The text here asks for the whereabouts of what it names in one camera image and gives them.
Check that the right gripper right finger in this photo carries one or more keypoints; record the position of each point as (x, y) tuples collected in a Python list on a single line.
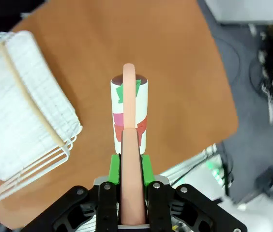
[(147, 169)]

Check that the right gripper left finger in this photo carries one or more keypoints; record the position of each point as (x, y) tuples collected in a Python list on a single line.
[(114, 169)]

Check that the black floor foot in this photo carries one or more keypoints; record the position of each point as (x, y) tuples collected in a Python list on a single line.
[(270, 183)]

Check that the white side table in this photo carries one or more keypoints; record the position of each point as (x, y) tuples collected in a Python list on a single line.
[(247, 9)]

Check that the silver aluminium table frame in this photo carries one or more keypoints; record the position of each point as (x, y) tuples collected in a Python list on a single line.
[(194, 166)]

